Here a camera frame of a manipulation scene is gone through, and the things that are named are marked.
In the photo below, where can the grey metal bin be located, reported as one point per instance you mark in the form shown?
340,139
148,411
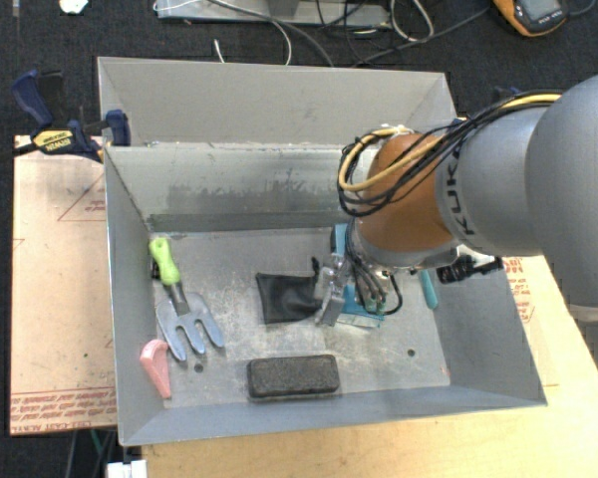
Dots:
259,207

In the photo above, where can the blue box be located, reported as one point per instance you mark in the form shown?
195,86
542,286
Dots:
353,303

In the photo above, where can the black cylinder on white bracket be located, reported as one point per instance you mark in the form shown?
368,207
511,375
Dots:
458,270

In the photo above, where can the dark green flat block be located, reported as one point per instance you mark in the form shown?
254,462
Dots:
293,376

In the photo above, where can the pink plastic wedge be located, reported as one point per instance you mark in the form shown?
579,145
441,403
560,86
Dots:
157,366

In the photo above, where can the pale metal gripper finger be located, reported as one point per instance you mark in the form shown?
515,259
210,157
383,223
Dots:
335,310
324,287

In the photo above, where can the black cloth pouch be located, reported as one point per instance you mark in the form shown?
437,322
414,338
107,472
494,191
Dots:
284,297

